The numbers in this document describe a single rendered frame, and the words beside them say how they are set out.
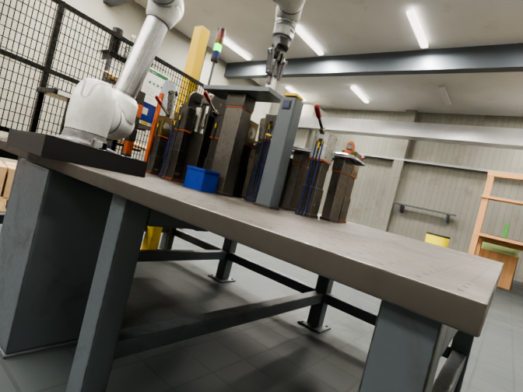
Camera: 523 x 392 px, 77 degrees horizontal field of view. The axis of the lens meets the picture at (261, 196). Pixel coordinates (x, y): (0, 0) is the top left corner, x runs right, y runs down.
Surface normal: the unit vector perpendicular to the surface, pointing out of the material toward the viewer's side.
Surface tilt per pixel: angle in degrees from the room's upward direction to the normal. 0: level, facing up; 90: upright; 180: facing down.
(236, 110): 90
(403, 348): 90
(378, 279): 90
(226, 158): 90
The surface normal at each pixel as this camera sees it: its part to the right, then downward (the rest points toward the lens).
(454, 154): -0.59, -0.14
